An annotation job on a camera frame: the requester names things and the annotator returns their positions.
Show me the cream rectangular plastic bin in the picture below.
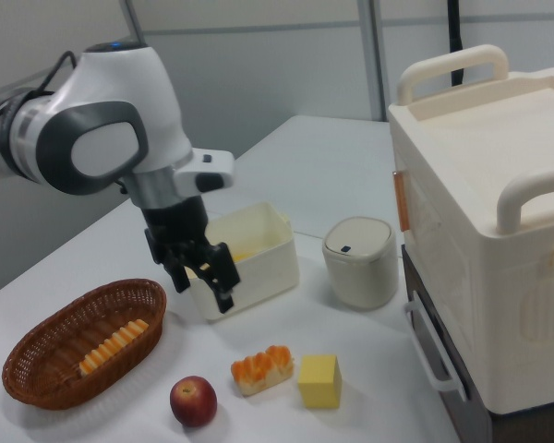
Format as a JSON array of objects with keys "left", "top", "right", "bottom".
[{"left": 185, "top": 201, "right": 301, "bottom": 323}]

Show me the dark brown cabinet with handle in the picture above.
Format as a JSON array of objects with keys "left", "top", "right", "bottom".
[{"left": 400, "top": 244, "right": 494, "bottom": 443}]

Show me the red apple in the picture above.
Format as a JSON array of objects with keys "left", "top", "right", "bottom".
[{"left": 169, "top": 375, "right": 219, "bottom": 428}]

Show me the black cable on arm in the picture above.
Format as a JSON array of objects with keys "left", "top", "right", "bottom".
[{"left": 0, "top": 50, "right": 78, "bottom": 135}]

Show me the yellow cube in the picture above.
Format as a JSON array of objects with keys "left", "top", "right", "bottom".
[{"left": 296, "top": 353, "right": 343, "bottom": 410}]

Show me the orange glazed toy bread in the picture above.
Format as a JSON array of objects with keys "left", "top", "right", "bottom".
[{"left": 230, "top": 344, "right": 295, "bottom": 398}]

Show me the large cream storage box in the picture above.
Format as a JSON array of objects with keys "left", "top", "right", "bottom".
[{"left": 387, "top": 43, "right": 554, "bottom": 415}]

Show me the brown wicker oval basket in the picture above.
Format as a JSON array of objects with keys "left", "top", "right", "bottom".
[{"left": 2, "top": 277, "right": 168, "bottom": 412}]

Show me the orange white striped toy food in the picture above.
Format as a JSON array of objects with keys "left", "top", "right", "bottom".
[{"left": 78, "top": 318, "right": 150, "bottom": 378}]

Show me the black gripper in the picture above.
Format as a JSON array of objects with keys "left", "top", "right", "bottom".
[{"left": 140, "top": 194, "right": 241, "bottom": 315}]

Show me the small cream lidded trash can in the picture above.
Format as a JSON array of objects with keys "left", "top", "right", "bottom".
[{"left": 321, "top": 216, "right": 398, "bottom": 309}]

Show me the black hanging cable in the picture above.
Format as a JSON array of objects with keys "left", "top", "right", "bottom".
[{"left": 444, "top": 0, "right": 465, "bottom": 88}]

